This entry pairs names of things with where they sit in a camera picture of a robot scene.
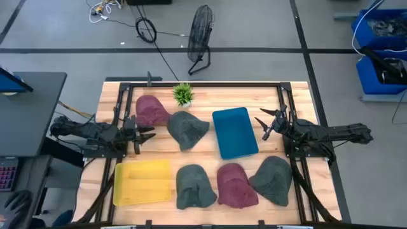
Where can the black box on floor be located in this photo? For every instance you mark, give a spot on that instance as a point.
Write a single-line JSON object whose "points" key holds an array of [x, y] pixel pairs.
{"points": [[149, 2]]}

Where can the blue storage bins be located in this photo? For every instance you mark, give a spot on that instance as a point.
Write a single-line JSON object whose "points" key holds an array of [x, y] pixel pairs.
{"points": [[357, 25]]}

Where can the black desk support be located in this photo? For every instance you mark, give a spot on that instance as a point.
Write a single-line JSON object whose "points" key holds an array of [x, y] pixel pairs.
{"points": [[60, 151]]}

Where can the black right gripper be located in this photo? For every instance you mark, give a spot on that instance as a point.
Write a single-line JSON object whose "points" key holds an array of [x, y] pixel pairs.
{"points": [[280, 124]]}

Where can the person's hand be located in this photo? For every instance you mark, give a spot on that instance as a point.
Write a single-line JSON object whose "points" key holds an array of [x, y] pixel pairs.
{"points": [[17, 203]]}

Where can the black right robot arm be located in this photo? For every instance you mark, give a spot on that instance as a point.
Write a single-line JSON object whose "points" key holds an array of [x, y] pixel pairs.
{"points": [[343, 132]]}

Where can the blue storage bin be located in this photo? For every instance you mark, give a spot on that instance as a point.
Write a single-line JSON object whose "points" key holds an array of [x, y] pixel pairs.
{"points": [[367, 78], [365, 35]]}

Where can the grey bucket hat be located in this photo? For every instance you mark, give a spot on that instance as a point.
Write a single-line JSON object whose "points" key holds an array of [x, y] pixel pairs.
{"points": [[273, 181], [194, 187], [187, 128]]}

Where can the black frame clamp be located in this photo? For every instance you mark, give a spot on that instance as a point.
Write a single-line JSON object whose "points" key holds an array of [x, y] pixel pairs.
{"points": [[148, 224], [261, 224]]}

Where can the low black side desk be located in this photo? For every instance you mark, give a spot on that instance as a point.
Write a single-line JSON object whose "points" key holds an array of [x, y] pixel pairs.
{"points": [[31, 171]]}

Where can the yellow plastic tray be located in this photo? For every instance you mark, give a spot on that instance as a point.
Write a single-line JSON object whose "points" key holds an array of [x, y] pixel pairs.
{"points": [[143, 183]]}

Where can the blue plastic tray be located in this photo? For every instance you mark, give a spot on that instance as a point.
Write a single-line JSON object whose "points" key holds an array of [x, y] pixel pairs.
{"points": [[234, 133]]}

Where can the maroon bucket hat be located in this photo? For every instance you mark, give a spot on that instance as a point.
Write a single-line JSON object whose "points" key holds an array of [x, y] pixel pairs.
{"points": [[235, 187], [149, 111]]}

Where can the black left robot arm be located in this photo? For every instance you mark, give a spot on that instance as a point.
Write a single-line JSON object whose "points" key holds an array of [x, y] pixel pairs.
{"points": [[92, 132]]}

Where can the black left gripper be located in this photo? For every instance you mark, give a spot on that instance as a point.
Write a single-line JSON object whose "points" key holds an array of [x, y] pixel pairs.
{"points": [[130, 132]]}

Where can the grey parts heap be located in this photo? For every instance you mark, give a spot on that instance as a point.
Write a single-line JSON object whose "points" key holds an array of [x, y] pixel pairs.
{"points": [[386, 27]]}

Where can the black keyboard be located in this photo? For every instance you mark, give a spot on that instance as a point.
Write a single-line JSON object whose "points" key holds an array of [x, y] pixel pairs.
{"points": [[8, 175]]}

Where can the black floor fan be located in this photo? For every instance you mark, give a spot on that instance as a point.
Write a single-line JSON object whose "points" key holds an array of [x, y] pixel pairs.
{"points": [[199, 31]]}

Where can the person's leg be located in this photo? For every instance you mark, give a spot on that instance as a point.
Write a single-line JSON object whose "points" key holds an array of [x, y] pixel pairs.
{"points": [[63, 219]]}

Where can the small green potted plant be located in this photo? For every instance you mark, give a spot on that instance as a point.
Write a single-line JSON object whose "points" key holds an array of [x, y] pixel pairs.
{"points": [[183, 94]]}

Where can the blue-screen monitor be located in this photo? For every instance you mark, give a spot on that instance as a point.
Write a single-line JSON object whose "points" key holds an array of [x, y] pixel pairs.
{"points": [[9, 83]]}

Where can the black aluminium table frame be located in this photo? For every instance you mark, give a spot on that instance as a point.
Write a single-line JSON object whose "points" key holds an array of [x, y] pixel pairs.
{"points": [[206, 84]]}

